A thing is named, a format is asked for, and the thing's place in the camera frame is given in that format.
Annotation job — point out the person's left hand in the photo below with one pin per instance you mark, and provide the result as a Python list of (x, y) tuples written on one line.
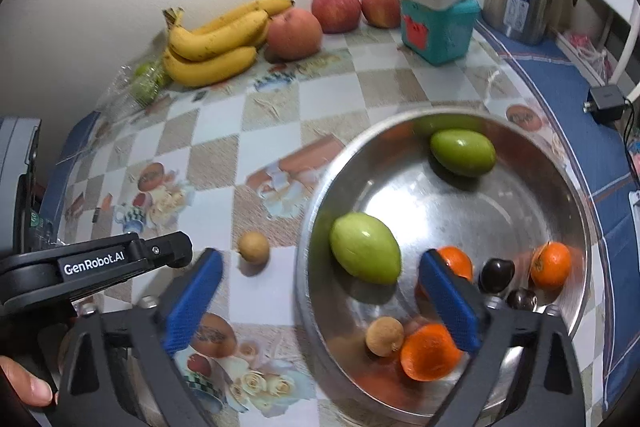
[(22, 382)]

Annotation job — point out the teal plastic box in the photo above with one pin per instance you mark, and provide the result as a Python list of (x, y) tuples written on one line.
[(435, 32)]

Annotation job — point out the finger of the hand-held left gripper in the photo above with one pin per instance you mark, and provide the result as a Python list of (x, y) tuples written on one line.
[(170, 249)]

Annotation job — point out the red apple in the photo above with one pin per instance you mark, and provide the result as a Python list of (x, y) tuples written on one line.
[(382, 4), (294, 34), (336, 9)]

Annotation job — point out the black charger adapter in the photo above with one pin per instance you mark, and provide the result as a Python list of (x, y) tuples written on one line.
[(607, 102)]

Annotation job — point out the bunch of yellow bananas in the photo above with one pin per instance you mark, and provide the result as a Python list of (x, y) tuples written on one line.
[(215, 42)]

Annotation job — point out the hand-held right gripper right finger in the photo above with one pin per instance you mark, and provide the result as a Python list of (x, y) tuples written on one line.
[(450, 302)]

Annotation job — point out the brown longan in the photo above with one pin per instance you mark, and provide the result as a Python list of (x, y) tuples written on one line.
[(384, 336), (253, 247)]

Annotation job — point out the checkered printed tablecloth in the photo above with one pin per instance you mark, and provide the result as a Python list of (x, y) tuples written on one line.
[(225, 147)]

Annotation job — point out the bag of green fruit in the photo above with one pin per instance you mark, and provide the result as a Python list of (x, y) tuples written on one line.
[(120, 92)]

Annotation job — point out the dark purple plum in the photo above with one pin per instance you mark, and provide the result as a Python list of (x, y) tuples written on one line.
[(496, 275), (521, 299)]

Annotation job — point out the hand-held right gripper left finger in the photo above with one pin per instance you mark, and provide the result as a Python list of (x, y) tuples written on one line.
[(192, 307)]

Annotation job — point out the pink plastic bag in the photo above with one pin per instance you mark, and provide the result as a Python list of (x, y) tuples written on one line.
[(585, 49)]

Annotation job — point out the green mango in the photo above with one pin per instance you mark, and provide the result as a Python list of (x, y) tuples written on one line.
[(365, 247)]

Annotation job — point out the white phone stand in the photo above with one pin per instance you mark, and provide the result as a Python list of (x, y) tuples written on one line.
[(635, 199)]

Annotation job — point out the orange tangerine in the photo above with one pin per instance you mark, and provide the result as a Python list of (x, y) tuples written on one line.
[(459, 262), (430, 354), (550, 265)]

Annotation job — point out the small green fruit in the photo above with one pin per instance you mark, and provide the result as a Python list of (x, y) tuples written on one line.
[(146, 71), (145, 91)]

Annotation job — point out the round stainless steel plate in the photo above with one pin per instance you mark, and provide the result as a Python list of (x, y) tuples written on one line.
[(500, 207)]

